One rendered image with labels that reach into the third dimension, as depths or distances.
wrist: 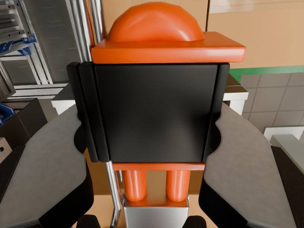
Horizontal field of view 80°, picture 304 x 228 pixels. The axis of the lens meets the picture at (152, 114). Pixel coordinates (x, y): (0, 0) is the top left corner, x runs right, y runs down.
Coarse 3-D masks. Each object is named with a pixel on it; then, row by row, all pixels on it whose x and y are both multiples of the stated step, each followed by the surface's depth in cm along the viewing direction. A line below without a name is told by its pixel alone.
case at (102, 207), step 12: (96, 168) 46; (96, 180) 42; (192, 180) 42; (96, 192) 40; (108, 192) 40; (192, 192) 39; (96, 204) 41; (108, 204) 41; (192, 204) 41; (96, 216) 44; (108, 216) 44; (120, 216) 43; (204, 216) 43
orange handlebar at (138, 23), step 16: (128, 16) 9; (144, 16) 9; (160, 16) 9; (176, 16) 9; (192, 16) 10; (112, 32) 10; (128, 32) 9; (144, 32) 9; (160, 32) 9; (176, 32) 9; (192, 32) 10; (128, 176) 15; (144, 176) 16; (176, 176) 15; (128, 192) 17; (144, 192) 17; (176, 192) 16
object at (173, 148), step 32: (96, 64) 9; (128, 64) 9; (160, 64) 9; (192, 64) 9; (224, 64) 9; (128, 96) 10; (160, 96) 10; (192, 96) 10; (128, 128) 11; (160, 128) 11; (192, 128) 11; (128, 160) 12; (160, 160) 12; (192, 160) 12
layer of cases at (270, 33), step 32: (128, 0) 55; (160, 0) 55; (192, 0) 55; (224, 0) 54; (256, 0) 54; (288, 0) 54; (224, 32) 59; (256, 32) 59; (288, 32) 59; (256, 64) 64; (288, 64) 64
